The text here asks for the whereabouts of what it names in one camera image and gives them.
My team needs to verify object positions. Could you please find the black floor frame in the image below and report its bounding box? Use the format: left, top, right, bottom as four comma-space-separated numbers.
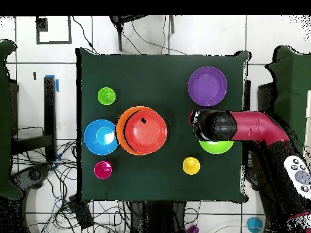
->
35, 16, 72, 45

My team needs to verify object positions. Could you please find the black table frame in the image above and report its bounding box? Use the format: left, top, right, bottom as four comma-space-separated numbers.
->
242, 79, 275, 112
10, 76, 58, 162

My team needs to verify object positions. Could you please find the green bowl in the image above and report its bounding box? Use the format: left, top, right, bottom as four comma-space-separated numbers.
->
199, 140, 234, 155

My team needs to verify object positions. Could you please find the light blue bowl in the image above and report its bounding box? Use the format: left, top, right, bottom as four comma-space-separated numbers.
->
83, 119, 119, 156

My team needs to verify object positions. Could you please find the large yellow-orange bowl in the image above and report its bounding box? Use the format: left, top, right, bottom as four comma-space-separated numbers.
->
115, 106, 157, 156

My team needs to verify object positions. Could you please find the tangle of cables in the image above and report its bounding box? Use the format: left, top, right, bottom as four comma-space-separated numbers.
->
12, 139, 132, 233

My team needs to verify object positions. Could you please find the green cup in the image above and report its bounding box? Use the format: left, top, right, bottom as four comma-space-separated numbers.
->
97, 87, 117, 106

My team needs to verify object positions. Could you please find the dark green tablecloth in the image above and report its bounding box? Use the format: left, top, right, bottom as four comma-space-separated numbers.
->
75, 47, 251, 203

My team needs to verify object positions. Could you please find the black floor cable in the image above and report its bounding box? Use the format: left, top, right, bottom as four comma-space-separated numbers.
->
72, 16, 98, 55

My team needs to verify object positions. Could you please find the blue cup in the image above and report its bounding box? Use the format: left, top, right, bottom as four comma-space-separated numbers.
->
246, 217, 264, 233

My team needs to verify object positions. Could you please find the purple bowl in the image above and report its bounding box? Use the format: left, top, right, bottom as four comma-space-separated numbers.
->
187, 66, 228, 107

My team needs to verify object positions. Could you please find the red cup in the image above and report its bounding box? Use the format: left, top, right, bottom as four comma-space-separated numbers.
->
94, 160, 113, 180

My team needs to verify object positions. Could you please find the yellow cup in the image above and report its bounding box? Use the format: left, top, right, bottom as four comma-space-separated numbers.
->
182, 157, 201, 175

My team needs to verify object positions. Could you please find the orange-red shallow bowl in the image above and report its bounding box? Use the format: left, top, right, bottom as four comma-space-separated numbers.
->
124, 110, 168, 155

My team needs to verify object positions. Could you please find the green cloth side table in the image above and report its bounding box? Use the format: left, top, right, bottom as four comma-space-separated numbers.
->
0, 39, 24, 201
263, 46, 311, 146

